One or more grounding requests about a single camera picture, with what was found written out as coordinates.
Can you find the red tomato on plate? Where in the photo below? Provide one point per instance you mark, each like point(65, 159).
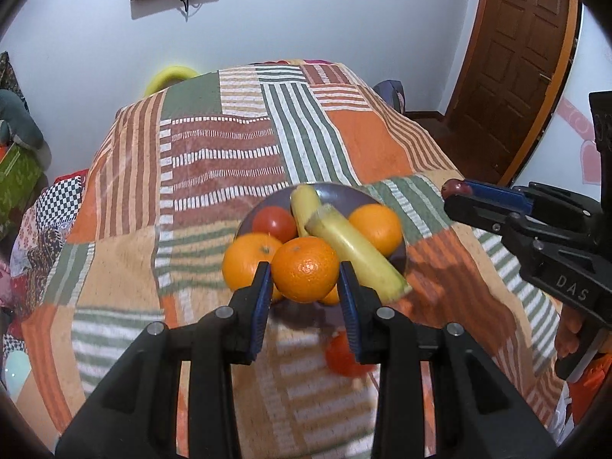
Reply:
point(275, 221)

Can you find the small dark red grape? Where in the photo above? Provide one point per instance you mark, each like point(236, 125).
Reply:
point(455, 186)

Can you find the large orange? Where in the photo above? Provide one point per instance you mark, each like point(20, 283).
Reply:
point(241, 259)
point(305, 269)
point(379, 225)

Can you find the brown wooden door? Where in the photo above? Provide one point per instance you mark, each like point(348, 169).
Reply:
point(517, 59)

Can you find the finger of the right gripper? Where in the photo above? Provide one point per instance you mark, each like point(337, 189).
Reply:
point(497, 230)
point(507, 196)

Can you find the small orange under banana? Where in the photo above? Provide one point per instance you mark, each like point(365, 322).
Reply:
point(331, 299)

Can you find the striped patchwork blanket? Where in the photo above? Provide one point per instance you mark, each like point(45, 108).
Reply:
point(180, 170)

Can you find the green patterned storage box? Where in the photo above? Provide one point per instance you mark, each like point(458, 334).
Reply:
point(20, 173)

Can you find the grey plush toy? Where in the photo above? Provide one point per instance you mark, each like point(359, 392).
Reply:
point(17, 125)

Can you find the long yellow banana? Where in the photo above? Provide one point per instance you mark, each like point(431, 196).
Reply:
point(372, 269)

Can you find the person's hand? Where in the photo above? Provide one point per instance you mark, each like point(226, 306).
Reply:
point(567, 341)

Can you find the short yellow banana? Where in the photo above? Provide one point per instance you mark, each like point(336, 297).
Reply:
point(303, 202)

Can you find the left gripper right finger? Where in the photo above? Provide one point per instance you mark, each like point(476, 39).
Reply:
point(478, 411)

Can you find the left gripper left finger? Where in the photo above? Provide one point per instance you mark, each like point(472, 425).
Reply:
point(132, 413)

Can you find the checkered quilt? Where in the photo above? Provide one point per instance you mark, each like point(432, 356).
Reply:
point(34, 251)

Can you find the red tomato on blanket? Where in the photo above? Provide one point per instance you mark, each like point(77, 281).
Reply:
point(341, 361)

